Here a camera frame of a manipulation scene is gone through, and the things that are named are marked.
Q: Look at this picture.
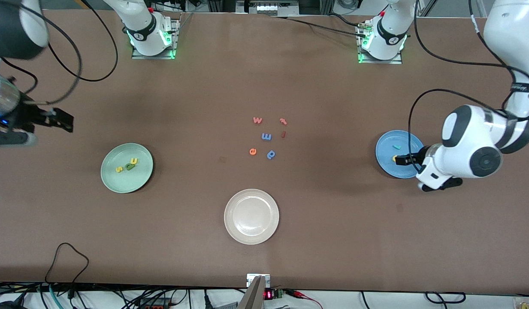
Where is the blue plate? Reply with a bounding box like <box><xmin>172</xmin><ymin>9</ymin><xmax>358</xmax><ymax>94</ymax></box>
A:
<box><xmin>375</xmin><ymin>130</ymin><xmax>426</xmax><ymax>179</ymax></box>

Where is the silver camera bracket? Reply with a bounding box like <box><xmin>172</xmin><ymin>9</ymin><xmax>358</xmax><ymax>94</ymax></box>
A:
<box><xmin>238</xmin><ymin>274</ymin><xmax>270</xmax><ymax>309</ymax></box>

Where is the black coiled cable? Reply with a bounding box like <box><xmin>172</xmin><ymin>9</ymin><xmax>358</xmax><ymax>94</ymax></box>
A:
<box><xmin>425</xmin><ymin>292</ymin><xmax>466</xmax><ymax>304</ymax></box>

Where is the green plate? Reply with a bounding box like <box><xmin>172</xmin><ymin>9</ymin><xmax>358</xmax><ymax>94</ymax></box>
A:
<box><xmin>101</xmin><ymin>143</ymin><xmax>154</xmax><ymax>194</ymax></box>

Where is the black cable across table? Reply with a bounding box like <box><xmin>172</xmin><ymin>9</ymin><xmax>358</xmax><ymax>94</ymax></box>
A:
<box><xmin>264</xmin><ymin>15</ymin><xmax>370</xmax><ymax>37</ymax></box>

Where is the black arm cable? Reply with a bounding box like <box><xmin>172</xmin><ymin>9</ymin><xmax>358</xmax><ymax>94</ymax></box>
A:
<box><xmin>0</xmin><ymin>0</ymin><xmax>119</xmax><ymax>106</ymax></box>
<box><xmin>408</xmin><ymin>0</ymin><xmax>529</xmax><ymax>172</ymax></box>

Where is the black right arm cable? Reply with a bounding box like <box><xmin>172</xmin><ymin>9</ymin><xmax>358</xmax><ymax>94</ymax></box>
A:
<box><xmin>0</xmin><ymin>0</ymin><xmax>119</xmax><ymax>106</ymax></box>

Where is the red wire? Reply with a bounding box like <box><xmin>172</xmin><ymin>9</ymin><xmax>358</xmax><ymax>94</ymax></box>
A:
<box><xmin>286</xmin><ymin>290</ymin><xmax>323</xmax><ymax>309</ymax></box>

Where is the white plate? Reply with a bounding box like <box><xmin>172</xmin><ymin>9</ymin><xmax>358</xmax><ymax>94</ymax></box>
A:
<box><xmin>224</xmin><ymin>189</ymin><xmax>280</xmax><ymax>245</ymax></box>

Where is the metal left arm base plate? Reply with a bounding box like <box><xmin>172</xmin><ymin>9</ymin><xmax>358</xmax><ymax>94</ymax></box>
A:
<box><xmin>358</xmin><ymin>21</ymin><xmax>403</xmax><ymax>65</ymax></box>

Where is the black cable loop on table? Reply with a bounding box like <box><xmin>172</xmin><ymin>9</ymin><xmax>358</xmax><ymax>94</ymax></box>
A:
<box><xmin>45</xmin><ymin>243</ymin><xmax>90</xmax><ymax>297</ymax></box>

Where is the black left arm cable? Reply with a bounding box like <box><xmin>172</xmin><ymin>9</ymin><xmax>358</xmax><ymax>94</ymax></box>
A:
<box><xmin>408</xmin><ymin>0</ymin><xmax>529</xmax><ymax>172</ymax></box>

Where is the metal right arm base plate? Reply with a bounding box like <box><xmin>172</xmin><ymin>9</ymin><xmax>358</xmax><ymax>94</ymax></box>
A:
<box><xmin>131</xmin><ymin>17</ymin><xmax>180</xmax><ymax>60</ymax></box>

